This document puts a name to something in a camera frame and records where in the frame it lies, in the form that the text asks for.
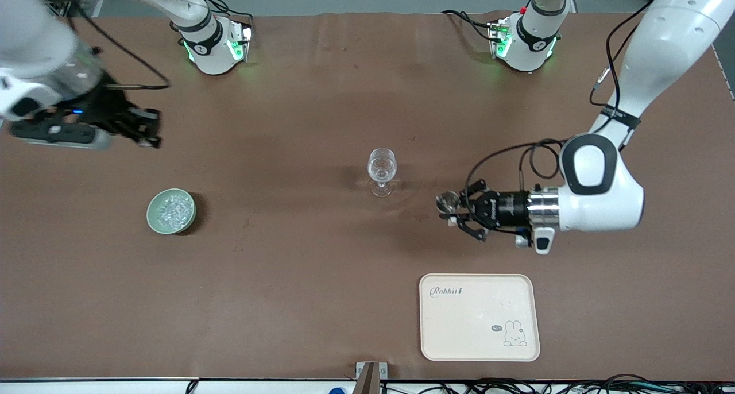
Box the black right base cable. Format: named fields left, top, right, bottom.
left=189, top=0, right=254, bottom=28

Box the clear stemmed wine glass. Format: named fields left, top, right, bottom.
left=367, top=148, right=398, bottom=198

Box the black left base cable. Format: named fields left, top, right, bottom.
left=441, top=9, right=501, bottom=42

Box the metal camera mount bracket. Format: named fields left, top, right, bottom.
left=355, top=361, right=389, bottom=394

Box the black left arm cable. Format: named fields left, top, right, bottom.
left=465, top=0, right=656, bottom=212

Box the brown table cover sheet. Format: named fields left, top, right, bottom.
left=0, top=12, right=735, bottom=381

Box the black base cable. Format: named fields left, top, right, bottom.
left=441, top=9, right=501, bottom=42
left=189, top=0, right=254, bottom=28

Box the beige rabbit print tray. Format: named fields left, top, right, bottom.
left=419, top=273, right=541, bottom=362

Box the metal jigger measuring cup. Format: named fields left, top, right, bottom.
left=435, top=191, right=461, bottom=218

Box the black cable bundle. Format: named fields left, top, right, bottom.
left=379, top=374, right=735, bottom=394

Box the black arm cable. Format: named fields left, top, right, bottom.
left=465, top=0, right=656, bottom=212
left=73, top=2, right=171, bottom=91

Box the pile of clear ice cubes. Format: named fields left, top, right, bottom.
left=156, top=193, right=193, bottom=230

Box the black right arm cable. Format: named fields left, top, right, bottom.
left=73, top=2, right=171, bottom=91

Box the green ceramic bowl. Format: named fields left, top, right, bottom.
left=146, top=188, right=197, bottom=235

